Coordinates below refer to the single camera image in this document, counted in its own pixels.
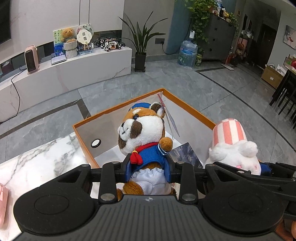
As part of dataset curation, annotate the white cat plush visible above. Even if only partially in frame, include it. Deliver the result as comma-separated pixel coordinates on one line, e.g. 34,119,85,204
204,118,261,175

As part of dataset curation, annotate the red panda sailor plush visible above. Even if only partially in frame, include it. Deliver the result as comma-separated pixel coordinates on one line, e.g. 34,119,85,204
117,102,176,195

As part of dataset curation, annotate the pink wallet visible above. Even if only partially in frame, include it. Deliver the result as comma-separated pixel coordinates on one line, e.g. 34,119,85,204
0,184,9,227

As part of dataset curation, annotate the person right hand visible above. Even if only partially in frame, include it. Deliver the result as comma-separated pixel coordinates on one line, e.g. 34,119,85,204
275,219,296,241

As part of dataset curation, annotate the orange cardboard box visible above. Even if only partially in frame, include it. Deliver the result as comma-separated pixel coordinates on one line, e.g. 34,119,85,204
73,88,215,168

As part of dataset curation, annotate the black dining chair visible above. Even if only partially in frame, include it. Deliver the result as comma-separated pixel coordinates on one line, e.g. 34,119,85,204
269,67,295,115

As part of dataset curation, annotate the cardboard box on floor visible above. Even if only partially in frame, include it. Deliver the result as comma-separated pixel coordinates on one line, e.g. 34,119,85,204
261,66,283,89

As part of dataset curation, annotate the white tv console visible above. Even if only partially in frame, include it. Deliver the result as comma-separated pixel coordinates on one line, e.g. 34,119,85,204
1,47,132,121

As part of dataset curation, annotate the blue water jug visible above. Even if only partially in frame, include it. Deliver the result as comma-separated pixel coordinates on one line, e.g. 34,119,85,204
177,30,198,68

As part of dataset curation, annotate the black white toy car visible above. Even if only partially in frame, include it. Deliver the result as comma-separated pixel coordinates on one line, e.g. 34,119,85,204
94,37,125,52

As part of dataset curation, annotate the pink space heater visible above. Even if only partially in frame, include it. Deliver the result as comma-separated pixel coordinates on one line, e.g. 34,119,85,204
24,45,40,74

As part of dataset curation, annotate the round paper fan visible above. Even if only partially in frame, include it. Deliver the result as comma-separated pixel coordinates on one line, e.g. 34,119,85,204
77,29,92,50

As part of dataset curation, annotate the dark grey cabinet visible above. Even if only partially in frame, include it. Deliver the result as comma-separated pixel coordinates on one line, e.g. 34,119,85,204
203,14,236,60

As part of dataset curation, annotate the tall potted leaf plant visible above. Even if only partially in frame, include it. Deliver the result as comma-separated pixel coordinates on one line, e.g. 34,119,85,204
119,11,168,72

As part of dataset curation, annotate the small teddy bear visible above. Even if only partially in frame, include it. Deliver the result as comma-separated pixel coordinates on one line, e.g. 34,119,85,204
61,28,76,43

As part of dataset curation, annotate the trailing green pothos plant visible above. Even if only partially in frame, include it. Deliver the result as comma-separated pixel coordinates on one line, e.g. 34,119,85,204
185,0,216,55

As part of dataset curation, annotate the black television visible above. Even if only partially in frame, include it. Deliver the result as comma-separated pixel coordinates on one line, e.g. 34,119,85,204
0,0,11,44

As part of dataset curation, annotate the black power cable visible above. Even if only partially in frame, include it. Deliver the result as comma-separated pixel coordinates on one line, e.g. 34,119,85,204
0,68,27,123

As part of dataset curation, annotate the wall picture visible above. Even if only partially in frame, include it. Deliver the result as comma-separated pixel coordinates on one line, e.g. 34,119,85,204
283,25,296,50

